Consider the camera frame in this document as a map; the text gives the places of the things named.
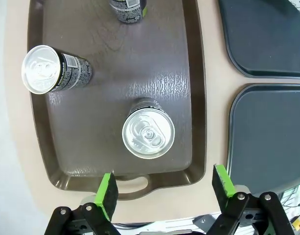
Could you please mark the black can with barcode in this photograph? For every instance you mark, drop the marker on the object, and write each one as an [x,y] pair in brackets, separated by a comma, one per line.
[42,68]

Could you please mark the dark blue-grey tray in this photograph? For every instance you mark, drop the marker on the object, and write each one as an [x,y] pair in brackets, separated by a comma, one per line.
[269,134]
[262,36]

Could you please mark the grey metal bracket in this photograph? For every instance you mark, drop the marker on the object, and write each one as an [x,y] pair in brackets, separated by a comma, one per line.
[204,221]

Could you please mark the brown plastic serving tray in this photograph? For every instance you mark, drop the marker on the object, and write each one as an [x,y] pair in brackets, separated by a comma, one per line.
[103,73]

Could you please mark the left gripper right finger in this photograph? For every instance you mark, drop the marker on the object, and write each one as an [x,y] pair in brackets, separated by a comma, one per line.
[224,186]

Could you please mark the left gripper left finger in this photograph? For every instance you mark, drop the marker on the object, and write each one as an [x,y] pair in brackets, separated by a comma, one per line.
[107,195]

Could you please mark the yellow emergency stop box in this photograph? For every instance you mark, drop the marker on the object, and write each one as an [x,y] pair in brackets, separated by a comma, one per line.
[299,221]

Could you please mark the black silver-top drink can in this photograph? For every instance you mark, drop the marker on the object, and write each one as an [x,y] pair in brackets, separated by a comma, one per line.
[147,132]

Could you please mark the black can green stripe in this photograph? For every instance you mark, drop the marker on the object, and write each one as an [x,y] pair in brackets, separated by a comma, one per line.
[127,12]

